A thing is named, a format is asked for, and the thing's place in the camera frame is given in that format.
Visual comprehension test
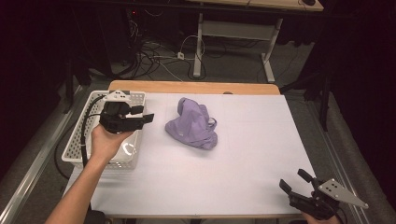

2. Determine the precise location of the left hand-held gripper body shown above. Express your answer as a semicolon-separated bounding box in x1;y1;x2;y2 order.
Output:
98;90;146;135

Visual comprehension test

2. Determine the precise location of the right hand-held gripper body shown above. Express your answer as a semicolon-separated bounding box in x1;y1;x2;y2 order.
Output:
288;177;370;221

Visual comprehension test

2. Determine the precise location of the white perforated plastic basket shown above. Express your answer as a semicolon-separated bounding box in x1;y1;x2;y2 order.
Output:
61;90;148;171

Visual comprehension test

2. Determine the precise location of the purple garment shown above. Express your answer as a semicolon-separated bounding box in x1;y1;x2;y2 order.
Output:
164;97;219;151

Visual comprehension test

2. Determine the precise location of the person's right hand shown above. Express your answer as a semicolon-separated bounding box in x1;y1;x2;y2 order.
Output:
299;211;343;224

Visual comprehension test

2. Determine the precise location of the person's left hand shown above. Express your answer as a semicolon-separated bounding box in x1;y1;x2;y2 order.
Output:
90;123;137;166

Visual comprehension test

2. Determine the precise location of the white table mat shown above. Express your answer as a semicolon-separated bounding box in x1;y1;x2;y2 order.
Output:
64;92;318;217

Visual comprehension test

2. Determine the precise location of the wooden table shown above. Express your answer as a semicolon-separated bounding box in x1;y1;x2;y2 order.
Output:
64;79;318;219

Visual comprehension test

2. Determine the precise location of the black metal stand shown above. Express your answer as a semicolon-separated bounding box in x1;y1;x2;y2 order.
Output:
61;57;92;115
278;62;332;133

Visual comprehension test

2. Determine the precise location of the aluminium floor rail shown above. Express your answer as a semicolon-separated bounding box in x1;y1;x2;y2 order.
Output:
0;85;86;222
306;98;373;224

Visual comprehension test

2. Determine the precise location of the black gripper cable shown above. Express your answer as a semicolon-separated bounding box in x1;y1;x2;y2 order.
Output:
79;94;107;168

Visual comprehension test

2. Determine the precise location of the bundle of black floor cables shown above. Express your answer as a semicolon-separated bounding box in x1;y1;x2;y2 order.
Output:
118;18;208;81

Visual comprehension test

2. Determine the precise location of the white cable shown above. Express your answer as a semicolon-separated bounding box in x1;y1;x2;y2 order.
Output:
180;34;207;63

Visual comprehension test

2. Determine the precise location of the white metal frame desk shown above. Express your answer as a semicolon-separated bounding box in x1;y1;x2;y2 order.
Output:
186;0;325;84

